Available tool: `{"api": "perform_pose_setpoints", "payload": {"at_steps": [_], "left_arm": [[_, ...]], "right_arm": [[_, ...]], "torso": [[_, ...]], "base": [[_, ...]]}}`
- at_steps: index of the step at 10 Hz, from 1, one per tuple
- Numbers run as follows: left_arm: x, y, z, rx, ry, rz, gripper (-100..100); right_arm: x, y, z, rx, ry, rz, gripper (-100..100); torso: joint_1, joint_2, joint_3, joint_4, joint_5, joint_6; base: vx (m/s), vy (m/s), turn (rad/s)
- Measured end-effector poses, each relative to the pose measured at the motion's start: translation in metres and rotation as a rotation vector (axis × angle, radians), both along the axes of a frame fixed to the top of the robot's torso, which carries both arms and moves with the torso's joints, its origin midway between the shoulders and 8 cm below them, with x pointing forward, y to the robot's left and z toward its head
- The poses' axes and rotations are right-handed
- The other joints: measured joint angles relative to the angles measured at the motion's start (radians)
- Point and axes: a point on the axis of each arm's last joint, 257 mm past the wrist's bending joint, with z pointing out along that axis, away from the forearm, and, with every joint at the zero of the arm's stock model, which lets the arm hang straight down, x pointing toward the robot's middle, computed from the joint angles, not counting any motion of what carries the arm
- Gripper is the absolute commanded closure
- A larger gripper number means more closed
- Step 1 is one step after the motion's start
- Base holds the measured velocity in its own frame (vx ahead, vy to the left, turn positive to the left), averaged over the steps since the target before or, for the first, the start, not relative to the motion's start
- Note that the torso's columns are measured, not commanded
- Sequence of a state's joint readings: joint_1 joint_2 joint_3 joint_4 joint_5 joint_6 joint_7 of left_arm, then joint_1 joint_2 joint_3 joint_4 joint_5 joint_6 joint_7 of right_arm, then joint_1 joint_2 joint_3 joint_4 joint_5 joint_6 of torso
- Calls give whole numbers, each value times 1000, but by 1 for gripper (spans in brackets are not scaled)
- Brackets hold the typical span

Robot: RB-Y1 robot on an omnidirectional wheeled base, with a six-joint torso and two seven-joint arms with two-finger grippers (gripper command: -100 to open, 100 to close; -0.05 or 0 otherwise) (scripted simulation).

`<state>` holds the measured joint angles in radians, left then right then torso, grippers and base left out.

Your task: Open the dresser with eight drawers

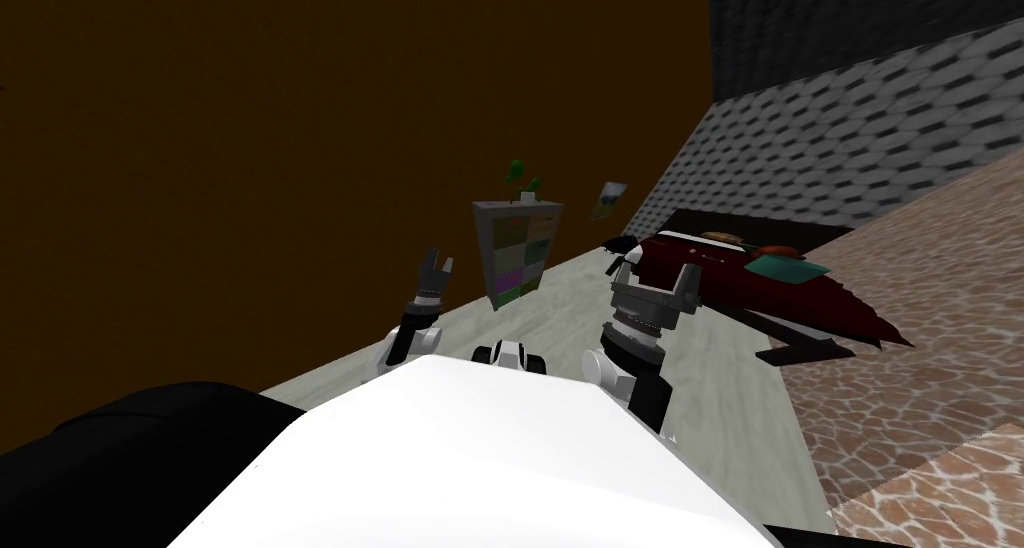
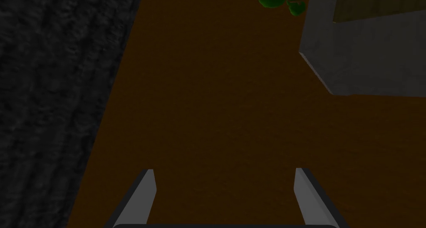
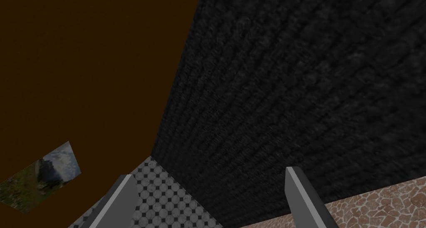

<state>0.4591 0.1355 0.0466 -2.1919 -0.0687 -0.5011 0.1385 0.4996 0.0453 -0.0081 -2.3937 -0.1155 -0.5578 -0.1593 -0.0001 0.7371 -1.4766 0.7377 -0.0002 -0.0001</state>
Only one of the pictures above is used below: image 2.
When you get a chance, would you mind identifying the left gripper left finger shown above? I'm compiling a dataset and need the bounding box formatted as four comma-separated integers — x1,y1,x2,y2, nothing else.
112,169,157,226

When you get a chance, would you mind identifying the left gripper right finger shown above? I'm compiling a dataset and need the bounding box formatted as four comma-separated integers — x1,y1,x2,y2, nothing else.
293,167,341,227

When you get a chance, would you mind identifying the brown table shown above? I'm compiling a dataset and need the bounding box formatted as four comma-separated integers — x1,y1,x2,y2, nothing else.
65,0,426,228

